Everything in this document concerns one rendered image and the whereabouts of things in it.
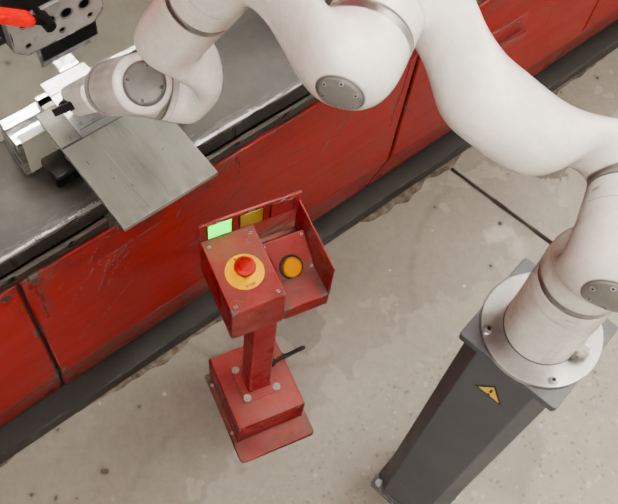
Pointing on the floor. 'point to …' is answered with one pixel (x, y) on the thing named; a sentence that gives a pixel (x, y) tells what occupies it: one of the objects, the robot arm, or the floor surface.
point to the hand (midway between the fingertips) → (85, 92)
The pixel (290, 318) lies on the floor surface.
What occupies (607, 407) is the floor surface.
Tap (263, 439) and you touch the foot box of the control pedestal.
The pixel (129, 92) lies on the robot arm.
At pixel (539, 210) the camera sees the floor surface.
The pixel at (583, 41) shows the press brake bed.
